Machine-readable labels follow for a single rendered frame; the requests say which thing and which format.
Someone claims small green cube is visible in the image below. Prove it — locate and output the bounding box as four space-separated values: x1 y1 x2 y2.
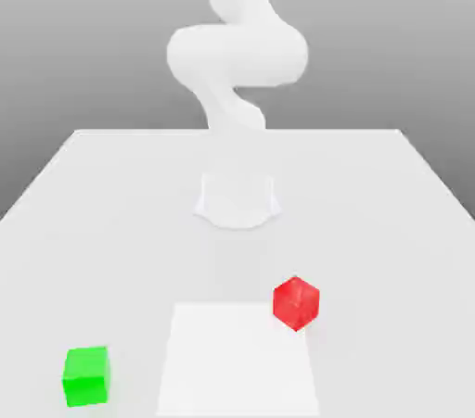
60 345 111 409

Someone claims small red cube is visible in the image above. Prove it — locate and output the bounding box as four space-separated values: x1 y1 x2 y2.
272 275 321 333

